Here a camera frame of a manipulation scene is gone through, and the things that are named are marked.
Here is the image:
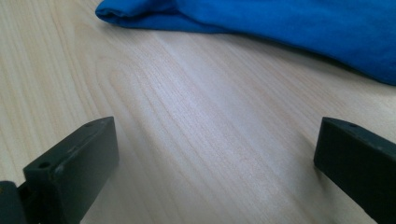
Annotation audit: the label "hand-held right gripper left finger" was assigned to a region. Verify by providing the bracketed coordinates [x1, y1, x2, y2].
[18, 116, 120, 224]

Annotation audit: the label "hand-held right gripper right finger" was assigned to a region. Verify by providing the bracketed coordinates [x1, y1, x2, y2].
[313, 117, 396, 224]

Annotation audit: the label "blue cloth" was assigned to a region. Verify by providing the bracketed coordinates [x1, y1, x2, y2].
[94, 0, 396, 87]

